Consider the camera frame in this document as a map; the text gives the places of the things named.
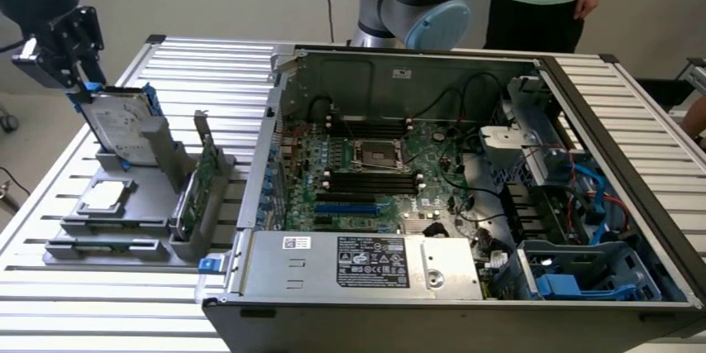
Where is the silver CPU chip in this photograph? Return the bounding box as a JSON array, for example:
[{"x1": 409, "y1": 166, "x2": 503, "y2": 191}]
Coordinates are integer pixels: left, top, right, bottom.
[{"x1": 79, "y1": 182, "x2": 133, "y2": 211}]

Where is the green RAM stick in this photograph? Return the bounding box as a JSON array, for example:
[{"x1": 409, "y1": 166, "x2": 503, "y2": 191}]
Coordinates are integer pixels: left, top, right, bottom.
[{"x1": 51, "y1": 241, "x2": 158, "y2": 253}]

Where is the silver power supply unit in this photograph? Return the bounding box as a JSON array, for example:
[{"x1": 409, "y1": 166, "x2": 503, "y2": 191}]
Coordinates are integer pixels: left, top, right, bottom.
[{"x1": 237, "y1": 230, "x2": 487, "y2": 303}]

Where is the green graphics card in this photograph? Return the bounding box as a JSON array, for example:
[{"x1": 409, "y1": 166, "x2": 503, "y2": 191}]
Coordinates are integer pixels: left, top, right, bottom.
[{"x1": 168, "y1": 109, "x2": 225, "y2": 243}]

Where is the metal disk bay blue tray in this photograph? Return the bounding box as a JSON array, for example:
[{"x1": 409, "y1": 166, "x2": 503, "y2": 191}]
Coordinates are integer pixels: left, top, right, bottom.
[{"x1": 513, "y1": 238, "x2": 664, "y2": 303}]

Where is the green motherboard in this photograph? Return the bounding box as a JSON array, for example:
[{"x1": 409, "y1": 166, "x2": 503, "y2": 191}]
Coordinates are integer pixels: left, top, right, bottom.
[{"x1": 273, "y1": 119, "x2": 500, "y2": 249}]

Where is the black wire over motherboard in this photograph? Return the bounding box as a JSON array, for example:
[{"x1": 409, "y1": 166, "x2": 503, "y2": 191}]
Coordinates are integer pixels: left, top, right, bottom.
[{"x1": 438, "y1": 154, "x2": 512, "y2": 214}]

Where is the long black looped wire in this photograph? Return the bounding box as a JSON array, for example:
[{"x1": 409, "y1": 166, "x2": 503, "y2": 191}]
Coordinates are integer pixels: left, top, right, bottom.
[{"x1": 409, "y1": 73, "x2": 507, "y2": 123}]

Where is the black RAM slot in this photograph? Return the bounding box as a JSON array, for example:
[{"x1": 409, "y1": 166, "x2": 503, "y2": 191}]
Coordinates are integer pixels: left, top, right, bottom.
[
  {"x1": 326, "y1": 131, "x2": 416, "y2": 139},
  {"x1": 322, "y1": 179, "x2": 425, "y2": 188},
  {"x1": 324, "y1": 169, "x2": 422, "y2": 177},
  {"x1": 326, "y1": 120, "x2": 414, "y2": 127},
  {"x1": 324, "y1": 174, "x2": 424, "y2": 182},
  {"x1": 326, "y1": 114, "x2": 413, "y2": 122},
  {"x1": 322, "y1": 184, "x2": 426, "y2": 193},
  {"x1": 326, "y1": 125, "x2": 416, "y2": 133}
]

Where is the aluminium profile frame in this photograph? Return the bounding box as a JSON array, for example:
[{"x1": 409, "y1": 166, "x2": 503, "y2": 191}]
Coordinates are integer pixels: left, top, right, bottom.
[{"x1": 668, "y1": 56, "x2": 706, "y2": 112}]

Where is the person left hand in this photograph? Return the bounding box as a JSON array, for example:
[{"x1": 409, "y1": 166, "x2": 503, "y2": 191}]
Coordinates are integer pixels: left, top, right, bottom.
[{"x1": 572, "y1": 0, "x2": 600, "y2": 21}]

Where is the grey plastic parts rack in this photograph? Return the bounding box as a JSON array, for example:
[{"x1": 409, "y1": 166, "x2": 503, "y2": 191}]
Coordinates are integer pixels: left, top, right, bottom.
[{"x1": 41, "y1": 115, "x2": 238, "y2": 268}]

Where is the grey metal drive cage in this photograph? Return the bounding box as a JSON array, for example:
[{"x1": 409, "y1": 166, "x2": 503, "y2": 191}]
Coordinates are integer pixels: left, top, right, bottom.
[{"x1": 503, "y1": 74, "x2": 592, "y2": 188}]

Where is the black expansion slot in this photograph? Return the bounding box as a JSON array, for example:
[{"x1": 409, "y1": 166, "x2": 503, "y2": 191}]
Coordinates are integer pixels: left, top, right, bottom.
[{"x1": 314, "y1": 193, "x2": 382, "y2": 204}]

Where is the blue expansion slot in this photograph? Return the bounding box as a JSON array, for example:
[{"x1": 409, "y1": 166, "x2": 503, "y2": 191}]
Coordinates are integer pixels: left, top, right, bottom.
[{"x1": 314, "y1": 203, "x2": 382, "y2": 215}]

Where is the black caster wheel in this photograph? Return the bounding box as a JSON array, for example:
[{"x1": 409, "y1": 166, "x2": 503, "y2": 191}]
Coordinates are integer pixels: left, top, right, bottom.
[{"x1": 0, "y1": 103, "x2": 21, "y2": 134}]

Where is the grey plastic fan shroud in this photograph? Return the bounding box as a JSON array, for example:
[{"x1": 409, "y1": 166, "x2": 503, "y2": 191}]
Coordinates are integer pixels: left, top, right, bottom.
[{"x1": 477, "y1": 124, "x2": 539, "y2": 160}]

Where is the CPU socket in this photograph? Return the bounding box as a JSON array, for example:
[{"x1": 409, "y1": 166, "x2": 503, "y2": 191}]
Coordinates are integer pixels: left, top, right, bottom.
[{"x1": 342, "y1": 137, "x2": 416, "y2": 175}]

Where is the blue data wire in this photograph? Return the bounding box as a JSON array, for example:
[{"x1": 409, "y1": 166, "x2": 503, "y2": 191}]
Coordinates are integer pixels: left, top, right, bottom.
[{"x1": 571, "y1": 161, "x2": 612, "y2": 247}]

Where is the black open PC case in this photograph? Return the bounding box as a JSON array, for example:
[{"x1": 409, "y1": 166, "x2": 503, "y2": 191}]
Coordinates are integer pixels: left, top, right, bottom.
[{"x1": 200, "y1": 44, "x2": 706, "y2": 353}]

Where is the red wire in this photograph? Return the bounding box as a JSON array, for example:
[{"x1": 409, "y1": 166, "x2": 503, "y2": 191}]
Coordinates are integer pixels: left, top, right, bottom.
[{"x1": 601, "y1": 194, "x2": 631, "y2": 239}]

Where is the hard disk with blue carrier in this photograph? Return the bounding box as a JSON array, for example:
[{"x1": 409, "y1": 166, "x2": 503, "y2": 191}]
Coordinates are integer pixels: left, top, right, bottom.
[{"x1": 63, "y1": 82, "x2": 168, "y2": 173}]

